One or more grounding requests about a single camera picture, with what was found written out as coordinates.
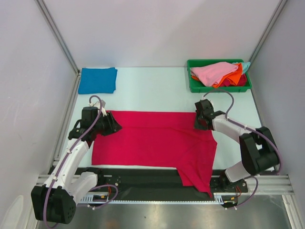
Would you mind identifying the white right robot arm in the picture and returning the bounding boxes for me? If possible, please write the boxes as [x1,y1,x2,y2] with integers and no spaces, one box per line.
[194,99,281,191]

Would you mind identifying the dark red t shirt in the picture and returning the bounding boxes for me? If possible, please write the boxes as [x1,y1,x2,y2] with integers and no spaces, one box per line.
[221,74,247,87]

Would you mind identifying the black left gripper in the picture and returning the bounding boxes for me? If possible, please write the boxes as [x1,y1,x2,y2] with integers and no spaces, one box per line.
[93,111,122,136]

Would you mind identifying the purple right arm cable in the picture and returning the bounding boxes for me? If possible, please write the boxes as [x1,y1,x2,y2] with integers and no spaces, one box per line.
[202,89,284,210]

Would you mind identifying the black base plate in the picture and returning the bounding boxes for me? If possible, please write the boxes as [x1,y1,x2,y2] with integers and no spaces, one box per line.
[73,167,248,202]

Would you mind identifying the slotted cable duct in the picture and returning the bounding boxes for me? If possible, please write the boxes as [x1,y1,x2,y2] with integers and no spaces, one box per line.
[78,192,239,205]

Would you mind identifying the magenta t shirt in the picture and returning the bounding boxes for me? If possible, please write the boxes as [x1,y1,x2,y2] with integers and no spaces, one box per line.
[91,111,217,194]

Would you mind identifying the green plastic bin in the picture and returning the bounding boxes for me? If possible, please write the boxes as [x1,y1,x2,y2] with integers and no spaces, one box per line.
[186,59,252,93]

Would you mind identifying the left aluminium frame post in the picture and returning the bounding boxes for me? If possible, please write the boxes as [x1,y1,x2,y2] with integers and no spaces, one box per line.
[35,0,81,74]

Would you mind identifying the light blue t shirt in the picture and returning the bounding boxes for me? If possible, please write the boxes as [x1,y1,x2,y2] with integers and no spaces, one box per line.
[233,62,251,74]

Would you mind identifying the aluminium front rail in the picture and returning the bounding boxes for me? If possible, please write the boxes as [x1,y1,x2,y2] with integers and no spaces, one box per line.
[37,175,294,195]

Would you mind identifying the folded blue t shirt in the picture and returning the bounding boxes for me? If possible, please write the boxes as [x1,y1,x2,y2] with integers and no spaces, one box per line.
[78,67,118,94]

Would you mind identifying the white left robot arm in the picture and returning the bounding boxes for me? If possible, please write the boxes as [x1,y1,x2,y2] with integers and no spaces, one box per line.
[31,106,122,224]

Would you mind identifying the orange t shirt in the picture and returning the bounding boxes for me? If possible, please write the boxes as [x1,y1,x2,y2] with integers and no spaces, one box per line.
[192,62,244,88]

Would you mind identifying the aluminium frame post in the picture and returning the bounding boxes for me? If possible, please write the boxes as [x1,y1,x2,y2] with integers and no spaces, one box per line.
[35,0,81,74]
[249,0,289,63]

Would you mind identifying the right aluminium frame post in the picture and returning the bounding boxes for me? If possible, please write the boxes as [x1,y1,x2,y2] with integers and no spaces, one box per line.
[249,0,289,63]

